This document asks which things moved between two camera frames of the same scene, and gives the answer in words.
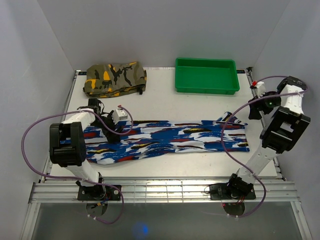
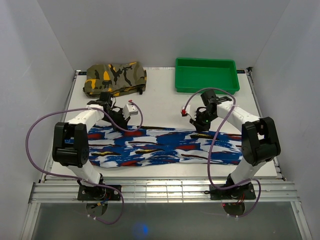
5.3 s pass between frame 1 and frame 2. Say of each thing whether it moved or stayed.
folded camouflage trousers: stayed
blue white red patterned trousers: moved
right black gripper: moved
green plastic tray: stayed
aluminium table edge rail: stayed
